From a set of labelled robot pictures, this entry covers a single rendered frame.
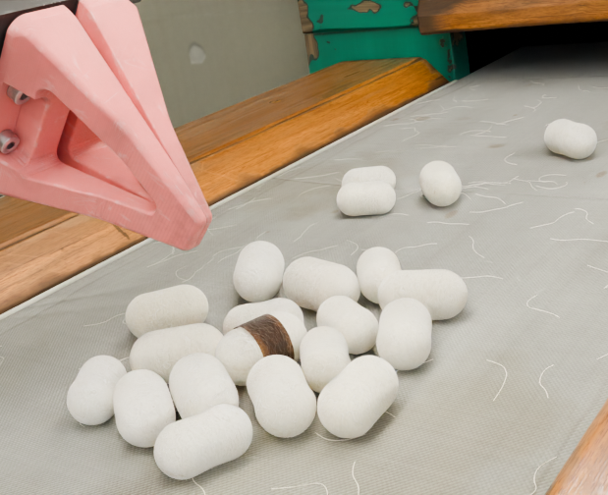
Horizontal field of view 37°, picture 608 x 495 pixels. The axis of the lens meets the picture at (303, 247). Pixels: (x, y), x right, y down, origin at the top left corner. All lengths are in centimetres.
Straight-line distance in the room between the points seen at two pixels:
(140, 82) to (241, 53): 164
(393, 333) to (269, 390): 5
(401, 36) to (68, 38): 60
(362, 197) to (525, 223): 9
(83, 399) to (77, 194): 7
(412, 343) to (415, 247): 13
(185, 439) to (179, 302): 11
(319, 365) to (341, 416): 3
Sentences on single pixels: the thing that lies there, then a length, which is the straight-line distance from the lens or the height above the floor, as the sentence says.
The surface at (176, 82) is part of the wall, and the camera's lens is 206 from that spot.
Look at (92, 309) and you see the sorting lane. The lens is 44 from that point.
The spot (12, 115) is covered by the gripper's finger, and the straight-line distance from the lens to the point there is 30.
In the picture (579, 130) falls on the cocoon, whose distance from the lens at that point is 55.
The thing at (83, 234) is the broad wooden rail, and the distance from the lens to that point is 51.
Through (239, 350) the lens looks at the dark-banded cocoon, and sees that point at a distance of 33.
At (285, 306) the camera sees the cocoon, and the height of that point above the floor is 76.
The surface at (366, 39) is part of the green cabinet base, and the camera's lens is 87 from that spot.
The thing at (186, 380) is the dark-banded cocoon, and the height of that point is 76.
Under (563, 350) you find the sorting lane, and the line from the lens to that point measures 34.
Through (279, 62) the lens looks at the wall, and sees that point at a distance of 187.
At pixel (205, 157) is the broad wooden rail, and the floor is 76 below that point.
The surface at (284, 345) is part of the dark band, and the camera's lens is 33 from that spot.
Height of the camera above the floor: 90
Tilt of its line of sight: 20 degrees down
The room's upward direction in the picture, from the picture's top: 10 degrees counter-clockwise
